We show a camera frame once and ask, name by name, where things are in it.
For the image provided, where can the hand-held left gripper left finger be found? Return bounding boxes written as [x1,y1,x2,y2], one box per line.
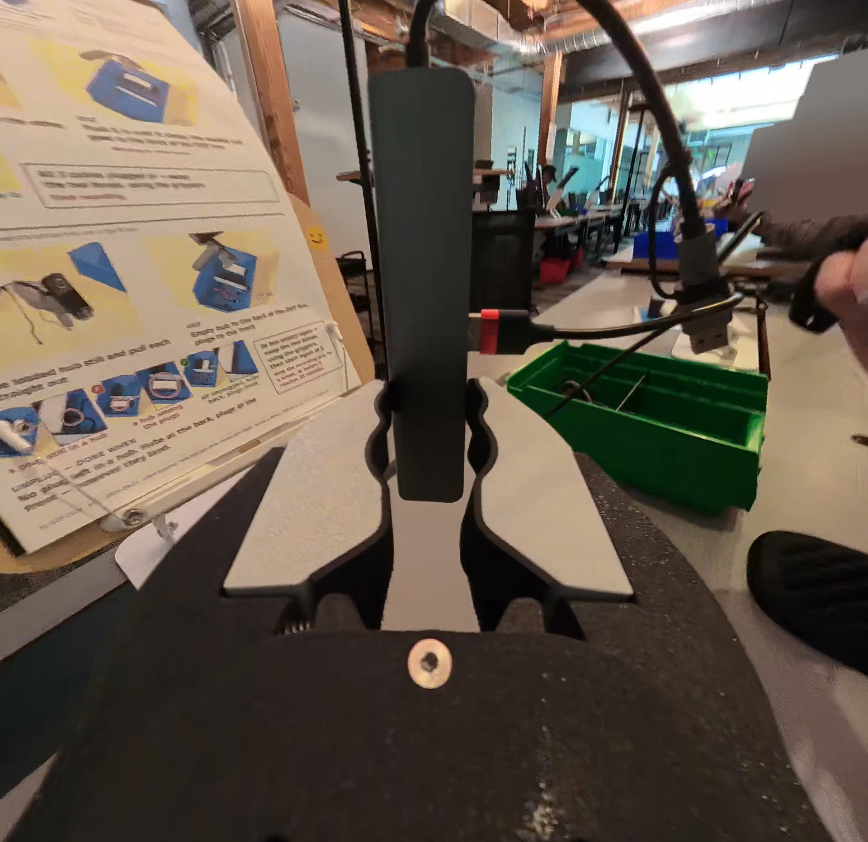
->
[222,379,396,597]

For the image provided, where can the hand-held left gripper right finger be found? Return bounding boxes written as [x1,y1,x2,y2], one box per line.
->
[461,377,636,602]

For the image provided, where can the green plastic bin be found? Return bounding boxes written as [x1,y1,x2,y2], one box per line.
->
[505,341,770,516]

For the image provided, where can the red black usb cable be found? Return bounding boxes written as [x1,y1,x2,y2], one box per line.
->
[468,293,745,419]

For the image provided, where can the dark grey usb hub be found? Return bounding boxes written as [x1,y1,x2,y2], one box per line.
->
[368,67,477,504]

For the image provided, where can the black hub cable grey plug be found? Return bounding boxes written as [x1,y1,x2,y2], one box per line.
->
[404,0,740,356]

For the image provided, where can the person's right hand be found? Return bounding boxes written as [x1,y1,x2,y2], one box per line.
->
[814,241,868,375]

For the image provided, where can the black tilted board stand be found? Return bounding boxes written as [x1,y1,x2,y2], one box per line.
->
[715,211,767,263]

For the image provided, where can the white metal sheet stand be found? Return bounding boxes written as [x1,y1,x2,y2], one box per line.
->
[114,496,228,591]

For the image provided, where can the black utility cart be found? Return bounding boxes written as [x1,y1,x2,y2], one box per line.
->
[335,251,375,336]

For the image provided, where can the brown backing board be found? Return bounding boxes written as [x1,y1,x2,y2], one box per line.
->
[288,191,377,385]

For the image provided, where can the black mesh waste bin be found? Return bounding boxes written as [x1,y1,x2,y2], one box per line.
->
[471,208,541,314]

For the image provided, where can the thin black pole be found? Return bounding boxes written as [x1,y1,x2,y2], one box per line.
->
[334,0,389,382]

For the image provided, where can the printed instruction sheet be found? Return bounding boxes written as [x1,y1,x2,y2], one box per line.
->
[0,0,363,558]

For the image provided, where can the slim wooden post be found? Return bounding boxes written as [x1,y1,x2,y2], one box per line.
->
[538,50,565,169]

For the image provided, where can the thick wooden post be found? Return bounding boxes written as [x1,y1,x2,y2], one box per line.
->
[226,0,313,207]

